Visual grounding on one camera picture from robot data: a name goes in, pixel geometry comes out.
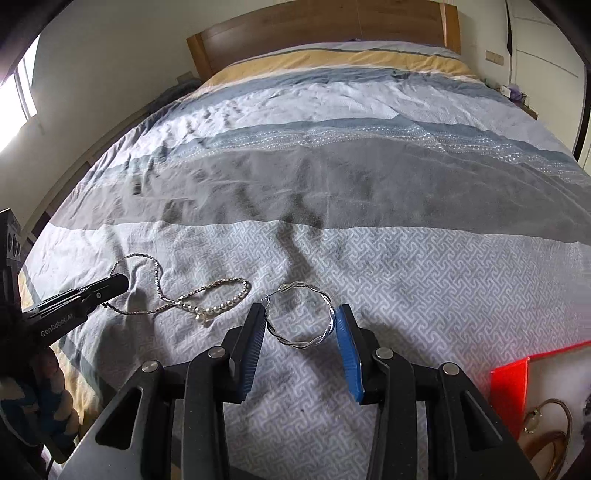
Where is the pearl bracelet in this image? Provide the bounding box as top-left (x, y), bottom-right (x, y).
top-left (173, 277), bottom-right (253, 328)

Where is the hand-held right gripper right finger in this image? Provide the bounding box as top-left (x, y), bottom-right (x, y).
top-left (335, 304), bottom-right (539, 480)

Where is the red jewelry box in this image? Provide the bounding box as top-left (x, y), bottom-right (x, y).
top-left (489, 340), bottom-right (591, 480)

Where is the white wardrobe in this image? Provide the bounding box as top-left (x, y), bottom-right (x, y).
top-left (505, 0), bottom-right (591, 167)

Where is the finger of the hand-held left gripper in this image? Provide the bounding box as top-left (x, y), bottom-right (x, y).
top-left (21, 273), bottom-right (129, 320)

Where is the silver twisted hoop earring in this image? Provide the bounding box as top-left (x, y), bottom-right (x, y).
top-left (262, 281), bottom-right (337, 352)

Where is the amber bangle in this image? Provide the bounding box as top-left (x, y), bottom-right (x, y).
top-left (529, 431), bottom-right (570, 480)

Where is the silver bangle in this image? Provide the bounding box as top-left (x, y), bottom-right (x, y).
top-left (523, 399), bottom-right (574, 462)

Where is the thin silver chain necklace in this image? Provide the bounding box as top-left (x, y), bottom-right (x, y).
top-left (99, 253), bottom-right (185, 317)

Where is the wooden headboard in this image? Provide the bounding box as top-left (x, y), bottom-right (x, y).
top-left (186, 0), bottom-right (462, 80)

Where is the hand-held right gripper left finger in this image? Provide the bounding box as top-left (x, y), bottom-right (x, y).
top-left (69, 302), bottom-right (267, 480)

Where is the window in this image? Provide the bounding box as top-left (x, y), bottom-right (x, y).
top-left (0, 46), bottom-right (40, 153)

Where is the striped quilt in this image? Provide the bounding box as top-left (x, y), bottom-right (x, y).
top-left (18, 41), bottom-right (591, 480)

